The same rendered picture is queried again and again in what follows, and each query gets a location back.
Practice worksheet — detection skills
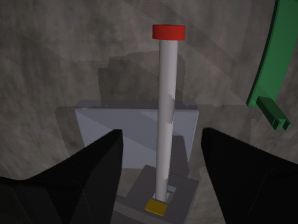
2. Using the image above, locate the grey pin with red head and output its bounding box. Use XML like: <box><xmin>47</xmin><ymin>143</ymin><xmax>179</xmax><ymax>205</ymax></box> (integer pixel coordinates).
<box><xmin>152</xmin><ymin>24</ymin><xmax>185</xmax><ymax>202</ymax></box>

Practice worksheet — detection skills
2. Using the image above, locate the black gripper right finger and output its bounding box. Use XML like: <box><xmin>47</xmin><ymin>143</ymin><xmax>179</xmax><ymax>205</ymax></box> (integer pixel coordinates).
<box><xmin>201</xmin><ymin>128</ymin><xmax>298</xmax><ymax>224</ymax></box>

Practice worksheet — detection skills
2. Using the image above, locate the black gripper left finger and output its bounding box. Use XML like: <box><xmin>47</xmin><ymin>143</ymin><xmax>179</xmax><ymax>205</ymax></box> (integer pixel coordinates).
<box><xmin>0</xmin><ymin>128</ymin><xmax>124</xmax><ymax>224</ymax></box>

